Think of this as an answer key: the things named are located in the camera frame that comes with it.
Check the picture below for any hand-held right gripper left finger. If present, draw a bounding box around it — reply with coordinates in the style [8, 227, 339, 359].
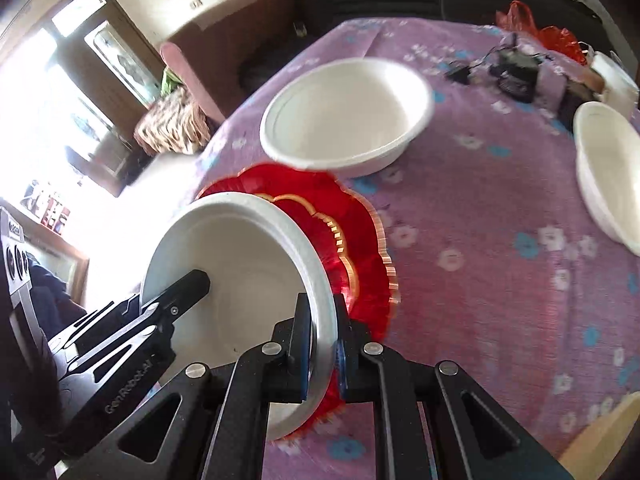
[65, 292, 314, 480]

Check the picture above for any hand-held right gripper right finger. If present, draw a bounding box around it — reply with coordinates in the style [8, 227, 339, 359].
[332, 295, 576, 480]

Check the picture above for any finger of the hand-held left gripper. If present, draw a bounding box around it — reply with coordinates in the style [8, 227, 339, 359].
[49, 269, 212, 377]

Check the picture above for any white bowl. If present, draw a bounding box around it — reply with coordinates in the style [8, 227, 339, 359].
[572, 101, 640, 256]
[260, 57, 435, 178]
[140, 192, 338, 441]

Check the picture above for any red gold-trimmed plate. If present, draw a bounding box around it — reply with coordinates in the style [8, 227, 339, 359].
[197, 162, 401, 443]

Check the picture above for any person's dark clothing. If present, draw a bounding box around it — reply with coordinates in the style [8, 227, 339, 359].
[29, 254, 87, 322]

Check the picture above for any dark low cabinet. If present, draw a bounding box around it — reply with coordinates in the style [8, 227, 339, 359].
[65, 130, 137, 197]

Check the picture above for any patterned brown blanket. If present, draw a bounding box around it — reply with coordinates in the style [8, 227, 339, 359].
[134, 95, 213, 156]

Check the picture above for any purple floral tablecloth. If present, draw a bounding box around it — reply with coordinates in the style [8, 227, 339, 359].
[192, 16, 640, 480]

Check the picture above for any green pillow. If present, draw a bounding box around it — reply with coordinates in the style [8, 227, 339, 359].
[161, 67, 184, 99]

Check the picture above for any glass door panel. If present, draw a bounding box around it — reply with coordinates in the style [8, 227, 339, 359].
[82, 20, 162, 107]

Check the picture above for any brown armchair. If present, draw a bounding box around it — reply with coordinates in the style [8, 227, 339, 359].
[160, 0, 301, 126]

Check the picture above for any small black charger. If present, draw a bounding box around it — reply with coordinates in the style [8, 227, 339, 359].
[445, 60, 474, 85]

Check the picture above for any black power adapter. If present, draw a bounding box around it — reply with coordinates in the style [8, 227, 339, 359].
[492, 47, 544, 104]

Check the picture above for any orange-red plastic bag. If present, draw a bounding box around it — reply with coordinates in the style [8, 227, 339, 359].
[495, 1, 540, 37]

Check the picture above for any red plastic bag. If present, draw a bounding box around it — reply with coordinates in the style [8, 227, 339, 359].
[539, 25, 586, 64]

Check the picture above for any white tissue roll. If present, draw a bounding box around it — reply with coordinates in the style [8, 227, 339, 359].
[587, 52, 640, 112]

